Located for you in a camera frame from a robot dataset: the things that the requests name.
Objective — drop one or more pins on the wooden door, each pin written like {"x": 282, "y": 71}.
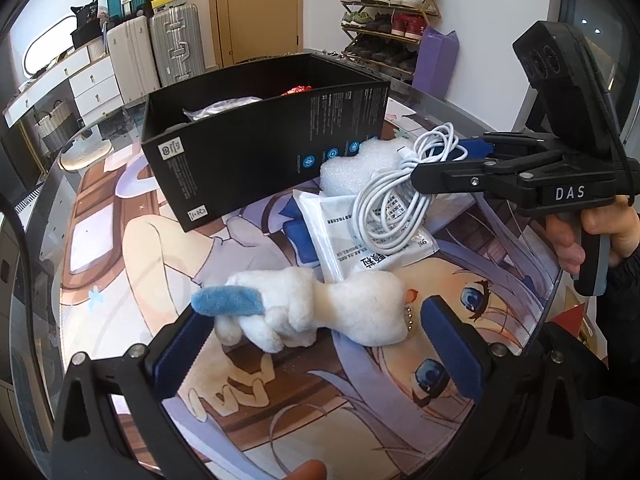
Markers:
{"x": 260, "y": 10}

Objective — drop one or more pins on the striped rug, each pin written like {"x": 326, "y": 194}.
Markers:
{"x": 30, "y": 200}

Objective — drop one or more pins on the white vanity desk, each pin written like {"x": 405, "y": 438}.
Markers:
{"x": 45, "y": 85}

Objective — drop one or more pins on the person's right hand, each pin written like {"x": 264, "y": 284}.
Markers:
{"x": 562, "y": 240}

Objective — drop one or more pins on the woven basket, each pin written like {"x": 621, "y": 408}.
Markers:
{"x": 59, "y": 127}

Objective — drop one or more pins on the white drawer unit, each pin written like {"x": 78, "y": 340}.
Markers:
{"x": 97, "y": 87}

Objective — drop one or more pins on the person's left hand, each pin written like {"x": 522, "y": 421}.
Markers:
{"x": 305, "y": 472}

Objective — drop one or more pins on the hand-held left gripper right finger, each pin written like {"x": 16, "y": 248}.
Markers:
{"x": 452, "y": 347}

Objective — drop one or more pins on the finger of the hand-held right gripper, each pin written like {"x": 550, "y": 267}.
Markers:
{"x": 460, "y": 177}
{"x": 472, "y": 150}

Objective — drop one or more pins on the oval mirror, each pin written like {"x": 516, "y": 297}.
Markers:
{"x": 47, "y": 47}

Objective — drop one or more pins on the silver suitcase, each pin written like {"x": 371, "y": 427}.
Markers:
{"x": 177, "y": 45}

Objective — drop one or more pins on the printed cartoon desk mat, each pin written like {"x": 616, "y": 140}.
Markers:
{"x": 275, "y": 400}

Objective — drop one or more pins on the white packet large black text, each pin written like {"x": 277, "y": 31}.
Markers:
{"x": 400, "y": 255}

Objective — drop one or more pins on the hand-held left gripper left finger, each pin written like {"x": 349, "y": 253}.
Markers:
{"x": 175, "y": 360}

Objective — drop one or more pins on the black cardboard box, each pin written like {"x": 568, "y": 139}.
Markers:
{"x": 240, "y": 160}

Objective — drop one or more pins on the white suitcase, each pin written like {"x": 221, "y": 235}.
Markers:
{"x": 132, "y": 60}

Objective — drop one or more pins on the white plush toy blue ear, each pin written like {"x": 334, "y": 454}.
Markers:
{"x": 320, "y": 305}

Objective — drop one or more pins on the person's right forearm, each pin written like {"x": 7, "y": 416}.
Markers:
{"x": 620, "y": 310}

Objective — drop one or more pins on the purple bag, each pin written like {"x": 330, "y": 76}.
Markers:
{"x": 435, "y": 65}

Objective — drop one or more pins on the white foam sheet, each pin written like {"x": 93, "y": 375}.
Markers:
{"x": 345, "y": 172}

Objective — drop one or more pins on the red white packet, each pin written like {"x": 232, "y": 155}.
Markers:
{"x": 296, "y": 90}

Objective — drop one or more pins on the black bag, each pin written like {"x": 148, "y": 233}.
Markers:
{"x": 89, "y": 25}

